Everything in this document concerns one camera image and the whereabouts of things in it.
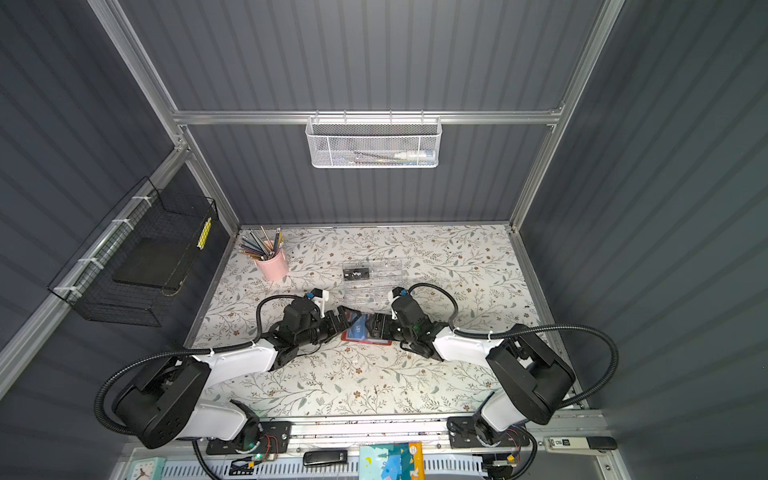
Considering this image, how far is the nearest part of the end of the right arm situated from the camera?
0.78 meters

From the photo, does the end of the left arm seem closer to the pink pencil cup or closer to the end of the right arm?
the end of the right arm

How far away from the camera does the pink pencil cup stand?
3.24ft

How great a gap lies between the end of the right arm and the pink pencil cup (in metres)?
0.42
